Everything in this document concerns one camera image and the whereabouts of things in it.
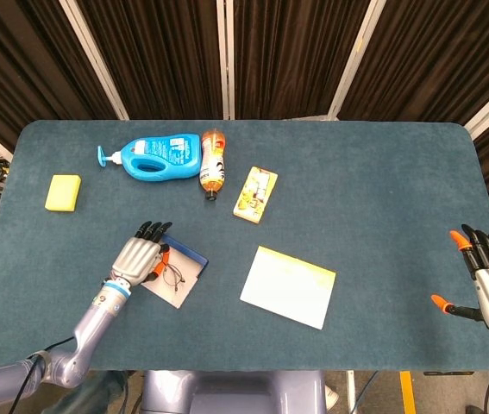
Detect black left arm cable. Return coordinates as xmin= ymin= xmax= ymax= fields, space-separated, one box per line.
xmin=10 ymin=336 xmax=77 ymax=414

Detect yellow snack box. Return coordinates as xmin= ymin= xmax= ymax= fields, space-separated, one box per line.
xmin=232 ymin=166 xmax=279 ymax=225

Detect orange drink bottle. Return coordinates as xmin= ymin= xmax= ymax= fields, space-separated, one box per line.
xmin=199 ymin=129 xmax=228 ymax=203

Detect blue jeans leg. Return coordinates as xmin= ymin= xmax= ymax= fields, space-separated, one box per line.
xmin=69 ymin=370 xmax=129 ymax=414

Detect yellow sponge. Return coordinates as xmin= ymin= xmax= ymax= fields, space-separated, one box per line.
xmin=44 ymin=173 xmax=83 ymax=213

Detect metal frame eyeglasses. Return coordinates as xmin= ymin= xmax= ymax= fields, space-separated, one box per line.
xmin=160 ymin=263 xmax=185 ymax=295

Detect blue card package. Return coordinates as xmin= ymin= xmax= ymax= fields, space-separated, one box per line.
xmin=140 ymin=234 xmax=210 ymax=310

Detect grey robot torso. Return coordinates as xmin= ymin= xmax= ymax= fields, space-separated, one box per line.
xmin=140 ymin=369 xmax=327 ymax=414

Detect dark brown curtain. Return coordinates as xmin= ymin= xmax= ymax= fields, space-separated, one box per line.
xmin=0 ymin=0 xmax=489 ymax=247

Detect teal table cloth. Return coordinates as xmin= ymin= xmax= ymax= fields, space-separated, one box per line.
xmin=0 ymin=119 xmax=489 ymax=373

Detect white shoe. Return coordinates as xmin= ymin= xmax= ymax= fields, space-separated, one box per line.
xmin=324 ymin=385 xmax=341 ymax=411

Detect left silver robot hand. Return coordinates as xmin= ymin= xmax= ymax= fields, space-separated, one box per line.
xmin=110 ymin=221 xmax=174 ymax=287

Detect yellow and white book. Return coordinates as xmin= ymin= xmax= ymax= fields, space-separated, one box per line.
xmin=239 ymin=245 xmax=337 ymax=331

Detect white table leg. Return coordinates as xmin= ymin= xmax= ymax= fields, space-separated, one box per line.
xmin=346 ymin=370 xmax=360 ymax=414

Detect blue pump detergent bottle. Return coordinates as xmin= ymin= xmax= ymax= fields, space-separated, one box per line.
xmin=97 ymin=132 xmax=203 ymax=182

